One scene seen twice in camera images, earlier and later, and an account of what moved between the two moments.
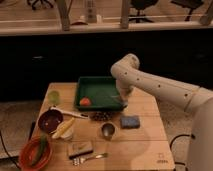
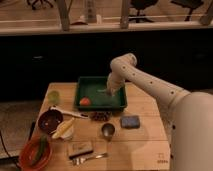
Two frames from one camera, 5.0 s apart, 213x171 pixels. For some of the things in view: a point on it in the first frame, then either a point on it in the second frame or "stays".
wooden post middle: x=124 y=14 stays
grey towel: x=122 y=102 → x=102 y=91
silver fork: x=78 y=161 stays
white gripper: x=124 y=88 → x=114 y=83
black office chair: x=141 y=5 stays
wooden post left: x=64 y=7 stays
